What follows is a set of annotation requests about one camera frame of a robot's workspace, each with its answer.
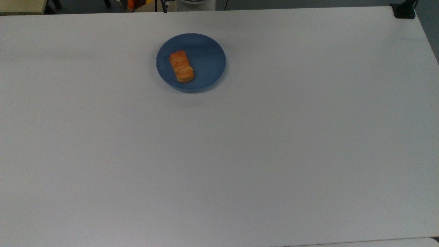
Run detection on golden brown bread roll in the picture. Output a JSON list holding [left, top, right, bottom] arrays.
[[169, 50, 195, 84]]

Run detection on cardboard box with orange items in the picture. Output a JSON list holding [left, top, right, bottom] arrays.
[[119, 0, 155, 13]]

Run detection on blue round plate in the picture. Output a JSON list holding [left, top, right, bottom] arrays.
[[156, 33, 226, 93]]

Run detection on light wooden cabinet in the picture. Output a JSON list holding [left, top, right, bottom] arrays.
[[0, 0, 48, 15]]

